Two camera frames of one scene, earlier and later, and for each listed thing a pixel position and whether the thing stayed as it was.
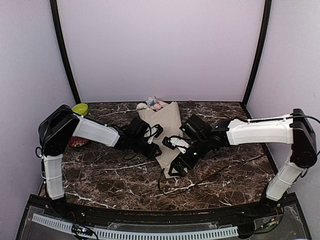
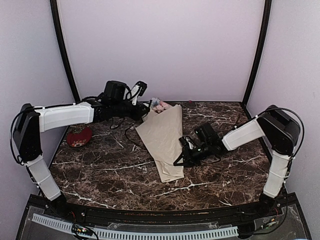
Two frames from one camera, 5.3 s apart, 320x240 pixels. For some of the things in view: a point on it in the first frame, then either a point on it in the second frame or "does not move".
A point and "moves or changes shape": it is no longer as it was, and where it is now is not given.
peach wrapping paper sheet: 168,118 does not move
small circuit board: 83,230 does not move
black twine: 205,180 moves or changes shape
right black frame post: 268,8 does not move
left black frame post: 53,4 does not move
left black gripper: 150,152 -> 140,113
